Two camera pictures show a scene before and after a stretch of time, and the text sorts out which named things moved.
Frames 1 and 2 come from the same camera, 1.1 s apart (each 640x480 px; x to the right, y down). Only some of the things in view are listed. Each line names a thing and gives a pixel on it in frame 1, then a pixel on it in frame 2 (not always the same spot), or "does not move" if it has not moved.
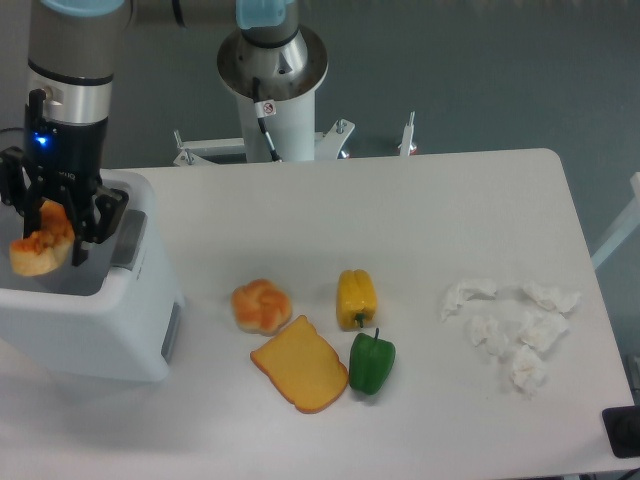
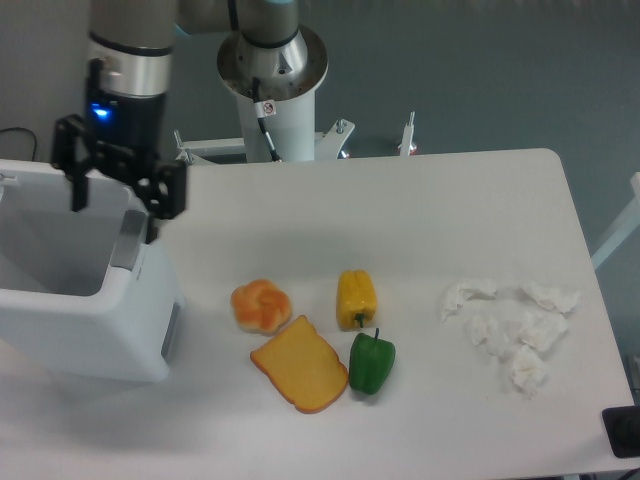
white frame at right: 627,222 does not move
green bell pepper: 371,361 does not move
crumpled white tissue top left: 468,290 does not move
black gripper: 65,160 -> 132,127
